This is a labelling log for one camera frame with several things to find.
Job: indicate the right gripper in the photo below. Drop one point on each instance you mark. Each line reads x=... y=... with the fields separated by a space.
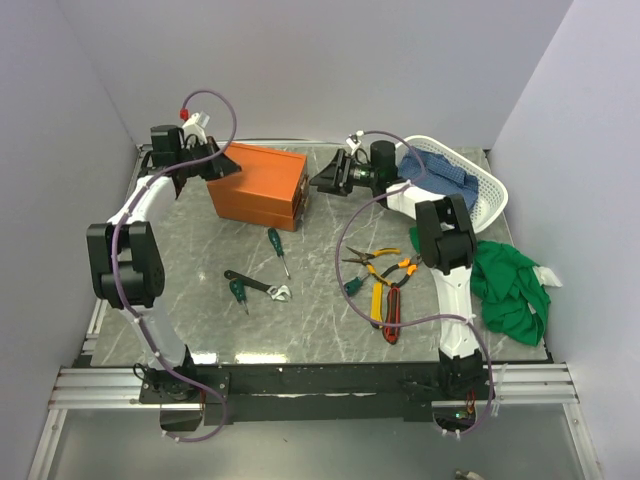
x=330 y=179

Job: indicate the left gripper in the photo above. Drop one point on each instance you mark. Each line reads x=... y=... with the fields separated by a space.
x=221 y=166

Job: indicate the orange drawer box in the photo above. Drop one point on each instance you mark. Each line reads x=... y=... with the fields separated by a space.
x=270 y=190

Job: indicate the long green screwdriver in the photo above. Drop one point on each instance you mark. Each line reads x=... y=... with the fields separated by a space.
x=275 y=241

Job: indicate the yellow needle-nose pliers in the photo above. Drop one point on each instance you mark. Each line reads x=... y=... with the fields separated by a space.
x=365 y=258

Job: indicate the stubby green screwdriver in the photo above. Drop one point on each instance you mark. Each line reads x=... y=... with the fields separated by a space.
x=354 y=285

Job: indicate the small green screwdriver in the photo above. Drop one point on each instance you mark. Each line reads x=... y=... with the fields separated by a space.
x=237 y=288

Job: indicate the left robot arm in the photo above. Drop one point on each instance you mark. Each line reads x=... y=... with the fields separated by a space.
x=125 y=262

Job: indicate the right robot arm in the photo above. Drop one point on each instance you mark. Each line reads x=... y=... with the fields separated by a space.
x=460 y=347

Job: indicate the blue checkered cloth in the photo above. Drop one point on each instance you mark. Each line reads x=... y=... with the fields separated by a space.
x=436 y=174

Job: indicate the black adjustable wrench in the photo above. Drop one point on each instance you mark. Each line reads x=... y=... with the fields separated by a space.
x=276 y=293

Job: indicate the yellow utility knife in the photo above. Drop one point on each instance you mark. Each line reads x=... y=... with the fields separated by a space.
x=376 y=305

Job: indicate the red black utility knife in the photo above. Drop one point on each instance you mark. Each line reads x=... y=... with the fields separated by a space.
x=391 y=333

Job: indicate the white plastic basket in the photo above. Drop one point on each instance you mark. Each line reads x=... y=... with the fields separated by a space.
x=493 y=195

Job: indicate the green cloth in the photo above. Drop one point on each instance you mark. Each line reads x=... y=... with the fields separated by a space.
x=510 y=285

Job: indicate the black base bar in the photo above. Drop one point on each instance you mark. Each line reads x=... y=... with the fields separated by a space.
x=228 y=394

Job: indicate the white crumpled paper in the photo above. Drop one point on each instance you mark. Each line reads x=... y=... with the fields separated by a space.
x=549 y=277

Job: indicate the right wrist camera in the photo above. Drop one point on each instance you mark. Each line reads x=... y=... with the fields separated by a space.
x=354 y=141

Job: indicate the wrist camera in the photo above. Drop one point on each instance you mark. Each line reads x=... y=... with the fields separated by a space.
x=354 y=141
x=195 y=122

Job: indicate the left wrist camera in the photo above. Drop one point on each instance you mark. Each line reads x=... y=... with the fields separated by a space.
x=195 y=122

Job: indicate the orange-handled cutting pliers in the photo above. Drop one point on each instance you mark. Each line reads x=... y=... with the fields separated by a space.
x=409 y=265

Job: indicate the aluminium rail frame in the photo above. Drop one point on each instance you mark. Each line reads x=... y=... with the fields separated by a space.
x=98 y=430

